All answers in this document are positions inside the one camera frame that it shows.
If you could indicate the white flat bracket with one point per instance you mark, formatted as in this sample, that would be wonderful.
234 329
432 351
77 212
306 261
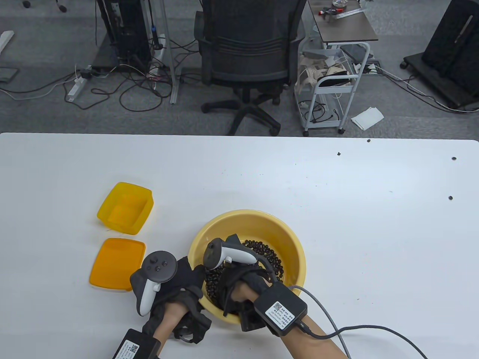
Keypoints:
5 39

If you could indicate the white upright power strip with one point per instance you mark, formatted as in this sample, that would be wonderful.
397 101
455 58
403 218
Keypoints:
160 45

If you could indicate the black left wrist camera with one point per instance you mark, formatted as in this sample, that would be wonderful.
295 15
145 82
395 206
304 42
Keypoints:
133 346

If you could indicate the person's right forearm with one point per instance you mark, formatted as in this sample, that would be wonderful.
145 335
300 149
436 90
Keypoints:
310 344

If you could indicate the white metal desk leg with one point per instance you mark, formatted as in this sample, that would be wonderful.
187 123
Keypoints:
173 74

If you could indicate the black computer tower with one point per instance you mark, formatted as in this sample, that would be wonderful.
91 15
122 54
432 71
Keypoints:
127 30

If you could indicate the silver ruler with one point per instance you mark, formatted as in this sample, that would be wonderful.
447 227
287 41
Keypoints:
350 13

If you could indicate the person's left hand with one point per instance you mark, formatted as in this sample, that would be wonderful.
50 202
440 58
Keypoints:
185 275

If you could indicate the brown side table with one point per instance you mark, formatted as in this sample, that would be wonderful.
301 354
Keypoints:
344 30

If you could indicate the pile of dark coffee beans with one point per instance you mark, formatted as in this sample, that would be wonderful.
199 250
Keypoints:
269 258

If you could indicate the white rolling cart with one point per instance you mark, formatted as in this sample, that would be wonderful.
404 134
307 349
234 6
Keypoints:
333 89

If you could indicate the grey right hand controller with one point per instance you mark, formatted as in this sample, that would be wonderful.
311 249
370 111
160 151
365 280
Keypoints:
224 250

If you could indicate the white flat power strip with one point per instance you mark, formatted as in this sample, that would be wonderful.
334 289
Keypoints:
75 91

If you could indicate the orange plastic box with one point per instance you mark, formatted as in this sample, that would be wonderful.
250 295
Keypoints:
125 209

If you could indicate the clear glass bowl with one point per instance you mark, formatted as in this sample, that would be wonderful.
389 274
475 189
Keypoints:
339 3

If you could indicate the grey left hand controller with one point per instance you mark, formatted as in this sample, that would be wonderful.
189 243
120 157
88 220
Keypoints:
159 265

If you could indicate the dark grey floor mat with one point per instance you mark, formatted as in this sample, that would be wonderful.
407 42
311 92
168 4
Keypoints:
7 74

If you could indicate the grey flat device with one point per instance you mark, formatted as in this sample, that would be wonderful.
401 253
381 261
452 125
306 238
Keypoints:
355 52

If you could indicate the orange box lid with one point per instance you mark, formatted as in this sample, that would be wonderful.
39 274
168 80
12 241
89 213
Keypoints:
116 263

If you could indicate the grey hand controller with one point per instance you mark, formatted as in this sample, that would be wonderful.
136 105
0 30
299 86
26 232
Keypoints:
224 250
159 265

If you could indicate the person's left forearm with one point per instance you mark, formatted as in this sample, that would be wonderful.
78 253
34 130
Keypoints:
166 325

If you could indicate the white folded paper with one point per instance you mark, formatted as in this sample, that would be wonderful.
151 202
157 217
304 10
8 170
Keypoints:
368 118

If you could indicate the black mesh office chair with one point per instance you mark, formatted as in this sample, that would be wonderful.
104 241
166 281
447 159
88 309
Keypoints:
247 45

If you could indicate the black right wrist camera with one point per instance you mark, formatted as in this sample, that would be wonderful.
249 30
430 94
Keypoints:
280 306

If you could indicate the black floor socket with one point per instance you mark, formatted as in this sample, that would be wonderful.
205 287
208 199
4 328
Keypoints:
372 68

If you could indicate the black plug adapter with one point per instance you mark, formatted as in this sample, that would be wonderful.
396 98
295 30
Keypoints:
86 73

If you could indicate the red and black tool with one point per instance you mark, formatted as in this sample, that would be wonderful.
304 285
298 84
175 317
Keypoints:
326 12

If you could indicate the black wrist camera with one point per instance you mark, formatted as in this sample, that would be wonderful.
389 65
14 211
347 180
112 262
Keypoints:
133 346
280 306

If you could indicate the yellow plastic basin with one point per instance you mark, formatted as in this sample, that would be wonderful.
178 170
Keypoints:
269 228

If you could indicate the person's right hand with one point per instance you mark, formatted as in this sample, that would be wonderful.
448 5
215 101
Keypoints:
243 276

